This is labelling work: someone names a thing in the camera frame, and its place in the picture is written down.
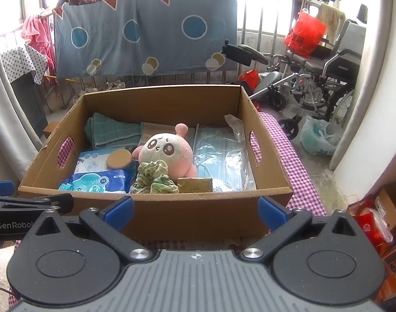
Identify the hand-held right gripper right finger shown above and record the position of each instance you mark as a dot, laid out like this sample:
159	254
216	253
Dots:
272	214

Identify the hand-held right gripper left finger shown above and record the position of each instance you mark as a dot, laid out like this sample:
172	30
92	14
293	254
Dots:
120	211

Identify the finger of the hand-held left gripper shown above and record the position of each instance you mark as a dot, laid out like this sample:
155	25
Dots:
29	204
1	188

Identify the blue wet wipes pack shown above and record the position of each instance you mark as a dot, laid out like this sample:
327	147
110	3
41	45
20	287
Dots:
97	182

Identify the green patterned scrunchie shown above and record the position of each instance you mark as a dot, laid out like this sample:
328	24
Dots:
152	178

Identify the tan round lid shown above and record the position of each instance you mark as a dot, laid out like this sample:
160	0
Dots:
119	159

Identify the blue white mask packet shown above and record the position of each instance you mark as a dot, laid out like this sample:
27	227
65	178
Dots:
90	162

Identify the large cardboard box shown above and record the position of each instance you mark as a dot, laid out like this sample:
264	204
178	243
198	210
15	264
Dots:
198	217

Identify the pink plush toy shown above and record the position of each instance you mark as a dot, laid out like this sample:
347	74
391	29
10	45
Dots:
172	156

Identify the clear bag of face masks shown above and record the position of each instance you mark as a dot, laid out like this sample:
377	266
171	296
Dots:
220	156

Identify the kraft paper packet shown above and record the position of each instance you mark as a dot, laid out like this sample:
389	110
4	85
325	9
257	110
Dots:
194	185

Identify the green towel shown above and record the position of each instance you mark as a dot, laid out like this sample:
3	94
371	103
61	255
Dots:
113	130

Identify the beige packet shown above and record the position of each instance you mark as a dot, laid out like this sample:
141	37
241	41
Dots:
152	128

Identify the white fluffy rug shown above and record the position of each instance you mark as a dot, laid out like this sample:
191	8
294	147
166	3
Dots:
1	266

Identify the pink checkered cloth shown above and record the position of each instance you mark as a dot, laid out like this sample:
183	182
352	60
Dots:
295	175

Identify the pale curtain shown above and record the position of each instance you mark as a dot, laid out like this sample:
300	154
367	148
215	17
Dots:
6	130

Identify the small closed cardboard box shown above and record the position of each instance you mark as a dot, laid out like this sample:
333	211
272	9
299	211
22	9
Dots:
51	130

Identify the green white plastic bag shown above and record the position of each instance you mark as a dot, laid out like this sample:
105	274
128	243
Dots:
319	136

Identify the dark grey cloth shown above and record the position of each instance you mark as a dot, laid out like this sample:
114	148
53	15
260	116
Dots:
29	100

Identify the red snack packets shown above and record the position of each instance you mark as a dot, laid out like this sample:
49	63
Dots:
370	224

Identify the small open cardboard box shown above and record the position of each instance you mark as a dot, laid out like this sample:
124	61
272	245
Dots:
391	208

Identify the yellow pole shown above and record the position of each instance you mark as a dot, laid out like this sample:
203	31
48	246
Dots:
60	78

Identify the polka dot cloth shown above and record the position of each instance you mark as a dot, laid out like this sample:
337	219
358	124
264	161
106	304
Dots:
19	61

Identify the crumpled red plastic bag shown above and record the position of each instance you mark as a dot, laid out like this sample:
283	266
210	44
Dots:
248	78

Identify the pink garment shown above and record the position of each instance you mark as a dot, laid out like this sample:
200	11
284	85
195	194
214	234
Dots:
39	39

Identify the wheelchair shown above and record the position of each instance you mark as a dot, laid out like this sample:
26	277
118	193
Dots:
337	71

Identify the black padded seat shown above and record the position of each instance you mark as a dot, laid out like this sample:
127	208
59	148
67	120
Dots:
240	53

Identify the metal window railing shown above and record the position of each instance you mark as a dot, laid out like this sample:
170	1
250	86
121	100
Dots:
263	34

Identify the hanging red plastic bag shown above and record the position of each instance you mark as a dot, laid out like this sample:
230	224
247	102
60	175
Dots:
303	35

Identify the blue printed sheet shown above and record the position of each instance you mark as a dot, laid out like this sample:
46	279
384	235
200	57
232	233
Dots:
146	29

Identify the beige hanging towel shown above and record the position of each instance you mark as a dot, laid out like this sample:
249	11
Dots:
331	19

